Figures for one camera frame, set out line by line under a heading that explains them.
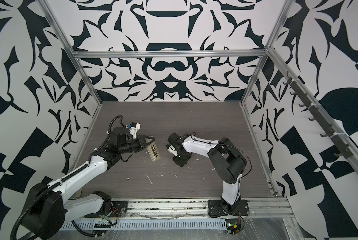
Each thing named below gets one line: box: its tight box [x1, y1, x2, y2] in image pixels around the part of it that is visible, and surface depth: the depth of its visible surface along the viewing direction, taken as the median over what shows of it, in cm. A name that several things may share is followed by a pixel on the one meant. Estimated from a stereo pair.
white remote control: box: [146, 141, 161, 162], surface depth 77 cm
